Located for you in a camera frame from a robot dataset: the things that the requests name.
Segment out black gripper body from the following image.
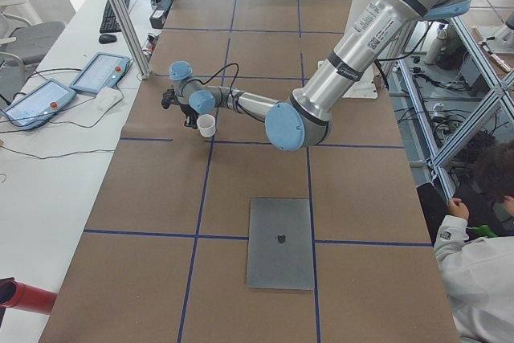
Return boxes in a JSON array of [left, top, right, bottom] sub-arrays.
[[176, 100, 198, 118]]

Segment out white plastic cup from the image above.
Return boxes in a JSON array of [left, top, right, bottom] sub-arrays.
[[197, 114, 216, 138]]

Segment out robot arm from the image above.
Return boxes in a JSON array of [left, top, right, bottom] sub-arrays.
[[161, 0, 471, 151]]

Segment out grey closed laptop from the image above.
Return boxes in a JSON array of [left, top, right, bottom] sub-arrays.
[[247, 198, 315, 291]]

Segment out white folded cloth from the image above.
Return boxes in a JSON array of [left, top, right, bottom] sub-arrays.
[[93, 88, 123, 112]]

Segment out far blue teach pendant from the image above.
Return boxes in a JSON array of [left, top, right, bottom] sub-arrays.
[[70, 52, 131, 94]]

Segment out blue teach pendant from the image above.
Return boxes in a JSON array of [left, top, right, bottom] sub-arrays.
[[70, 52, 131, 94], [2, 79, 76, 130]]

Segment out black box with label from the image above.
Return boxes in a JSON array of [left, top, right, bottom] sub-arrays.
[[149, 0, 173, 30]]

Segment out black computer mouse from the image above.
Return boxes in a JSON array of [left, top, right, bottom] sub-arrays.
[[98, 34, 117, 44]]

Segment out black keyboard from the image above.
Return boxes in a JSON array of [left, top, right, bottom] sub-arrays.
[[99, 1, 121, 34]]

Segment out near blue teach pendant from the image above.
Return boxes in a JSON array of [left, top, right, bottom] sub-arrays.
[[2, 79, 76, 130]]

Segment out red tube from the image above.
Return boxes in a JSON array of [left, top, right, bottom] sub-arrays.
[[1, 278, 57, 315]]

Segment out person in white jacket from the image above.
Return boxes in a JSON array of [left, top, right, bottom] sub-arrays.
[[432, 140, 513, 342]]

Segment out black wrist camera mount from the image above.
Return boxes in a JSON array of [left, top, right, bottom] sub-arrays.
[[161, 88, 177, 110]]

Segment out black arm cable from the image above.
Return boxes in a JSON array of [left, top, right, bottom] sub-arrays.
[[200, 63, 241, 99]]

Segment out grey aluminium frame post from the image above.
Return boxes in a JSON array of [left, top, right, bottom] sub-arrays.
[[109, 0, 151, 80]]

